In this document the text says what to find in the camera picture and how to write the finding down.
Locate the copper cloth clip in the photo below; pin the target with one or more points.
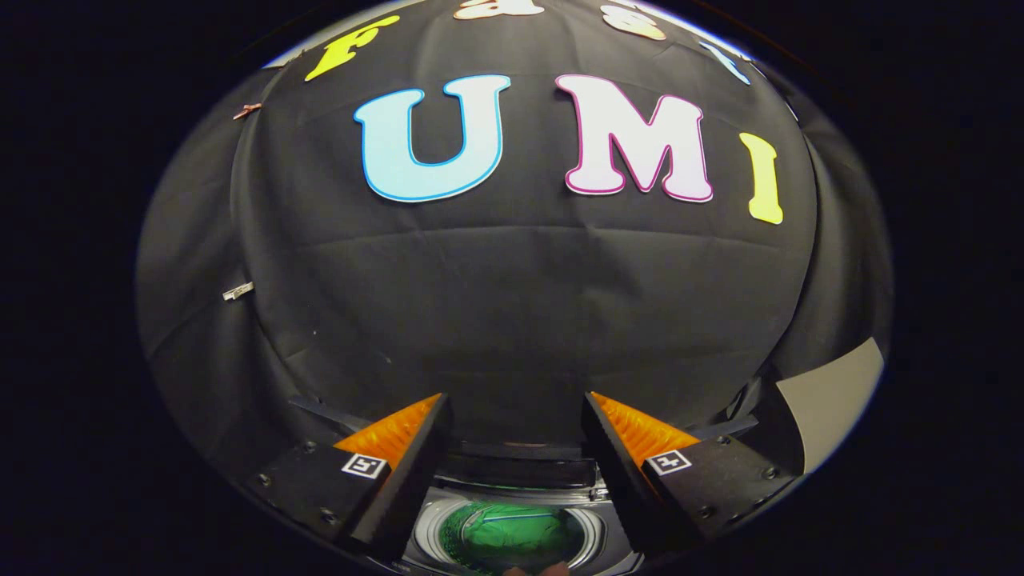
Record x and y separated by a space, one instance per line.
246 110

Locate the silver cloth clip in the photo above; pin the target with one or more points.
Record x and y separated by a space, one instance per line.
238 291

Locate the green polo shirt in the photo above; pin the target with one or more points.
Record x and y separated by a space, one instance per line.
512 536

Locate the grey cabinet with beige door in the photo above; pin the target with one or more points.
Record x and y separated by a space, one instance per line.
832 400

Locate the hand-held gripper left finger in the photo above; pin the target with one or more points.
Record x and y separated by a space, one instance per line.
408 480

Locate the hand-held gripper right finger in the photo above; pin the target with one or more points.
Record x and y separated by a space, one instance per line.
620 480

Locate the dark grey washing machine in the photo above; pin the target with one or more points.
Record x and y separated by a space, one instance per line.
592 528

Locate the black backdrop cloth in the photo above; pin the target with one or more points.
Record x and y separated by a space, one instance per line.
512 320

